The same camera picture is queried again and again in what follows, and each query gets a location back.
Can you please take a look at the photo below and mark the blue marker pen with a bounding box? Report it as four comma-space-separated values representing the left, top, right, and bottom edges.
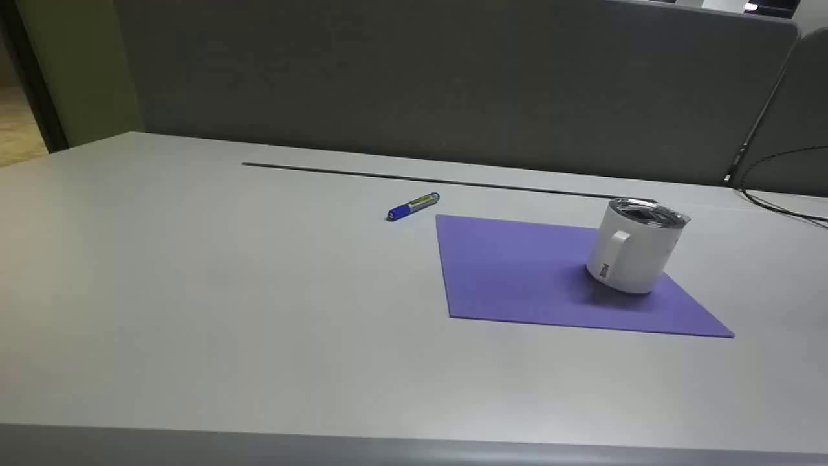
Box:
383, 190, 442, 225

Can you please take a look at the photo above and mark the thin metal table strip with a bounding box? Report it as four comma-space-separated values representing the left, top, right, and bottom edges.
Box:
239, 158, 626, 204

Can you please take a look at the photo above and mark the purple rectangular mat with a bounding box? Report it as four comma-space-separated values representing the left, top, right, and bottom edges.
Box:
433, 212, 737, 343

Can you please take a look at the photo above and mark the large grey partition panel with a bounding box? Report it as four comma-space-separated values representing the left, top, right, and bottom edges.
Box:
113, 0, 802, 187

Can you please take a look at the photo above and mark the small grey partition panel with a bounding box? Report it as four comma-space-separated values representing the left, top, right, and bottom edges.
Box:
732, 29, 828, 198

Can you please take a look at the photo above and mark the white mug with handle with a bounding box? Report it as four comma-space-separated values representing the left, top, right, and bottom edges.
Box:
584, 198, 693, 297

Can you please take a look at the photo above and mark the thin black table cable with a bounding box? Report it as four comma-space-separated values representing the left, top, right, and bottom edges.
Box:
737, 143, 828, 230

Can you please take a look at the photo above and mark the dark door frame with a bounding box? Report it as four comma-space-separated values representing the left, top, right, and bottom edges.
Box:
0, 0, 70, 156

